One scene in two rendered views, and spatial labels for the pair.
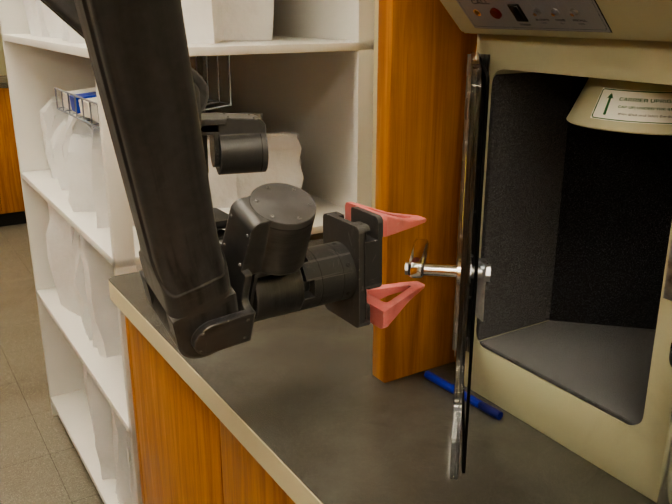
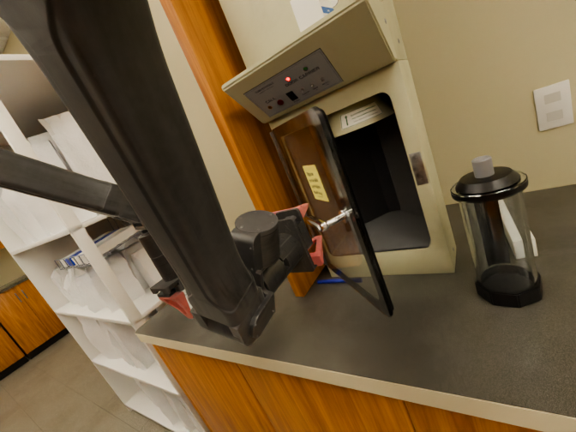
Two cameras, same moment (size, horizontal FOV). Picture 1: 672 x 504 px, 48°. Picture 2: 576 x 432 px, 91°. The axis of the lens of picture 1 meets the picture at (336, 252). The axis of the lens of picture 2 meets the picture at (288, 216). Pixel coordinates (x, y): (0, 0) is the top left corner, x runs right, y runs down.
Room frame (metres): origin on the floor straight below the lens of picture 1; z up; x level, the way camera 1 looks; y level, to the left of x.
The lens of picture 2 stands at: (0.26, 0.13, 1.37)
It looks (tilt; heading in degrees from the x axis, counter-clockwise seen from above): 15 degrees down; 340
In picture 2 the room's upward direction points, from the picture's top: 23 degrees counter-clockwise
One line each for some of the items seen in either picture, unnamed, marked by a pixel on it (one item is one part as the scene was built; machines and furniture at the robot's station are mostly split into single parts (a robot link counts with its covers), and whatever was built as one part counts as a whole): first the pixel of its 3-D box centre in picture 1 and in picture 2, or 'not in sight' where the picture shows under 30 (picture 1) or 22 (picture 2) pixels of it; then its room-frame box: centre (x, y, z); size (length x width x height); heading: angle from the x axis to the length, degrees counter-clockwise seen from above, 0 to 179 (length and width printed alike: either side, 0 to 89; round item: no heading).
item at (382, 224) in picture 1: (385, 239); (297, 221); (0.71, -0.05, 1.22); 0.09 x 0.07 x 0.07; 122
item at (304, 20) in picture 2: not in sight; (314, 12); (0.73, -0.24, 1.54); 0.05 x 0.05 x 0.06; 28
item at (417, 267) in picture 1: (434, 259); (323, 219); (0.71, -0.10, 1.20); 0.10 x 0.05 x 0.03; 170
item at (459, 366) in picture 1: (464, 247); (323, 211); (0.78, -0.14, 1.19); 0.30 x 0.01 x 0.40; 170
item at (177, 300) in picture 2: not in sight; (185, 297); (0.88, 0.19, 1.14); 0.07 x 0.07 x 0.09; 32
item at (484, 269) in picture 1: (478, 289); not in sight; (0.67, -0.14, 1.18); 0.02 x 0.02 x 0.06; 80
